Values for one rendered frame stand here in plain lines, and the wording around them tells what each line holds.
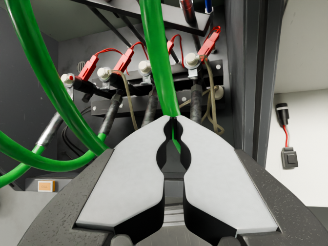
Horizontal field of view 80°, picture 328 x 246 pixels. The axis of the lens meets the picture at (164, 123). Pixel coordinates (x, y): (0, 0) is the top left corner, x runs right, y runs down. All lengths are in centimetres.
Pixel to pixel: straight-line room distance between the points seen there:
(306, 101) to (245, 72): 21
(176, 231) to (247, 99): 114
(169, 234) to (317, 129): 109
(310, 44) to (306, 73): 8
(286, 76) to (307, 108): 9
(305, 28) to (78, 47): 72
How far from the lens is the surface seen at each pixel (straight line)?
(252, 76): 29
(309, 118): 47
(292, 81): 43
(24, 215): 235
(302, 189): 47
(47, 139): 37
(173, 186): 50
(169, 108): 15
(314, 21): 31
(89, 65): 44
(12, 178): 34
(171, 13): 40
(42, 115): 80
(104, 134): 35
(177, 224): 132
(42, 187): 69
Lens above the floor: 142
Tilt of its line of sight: 73 degrees down
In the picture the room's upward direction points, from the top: 74 degrees counter-clockwise
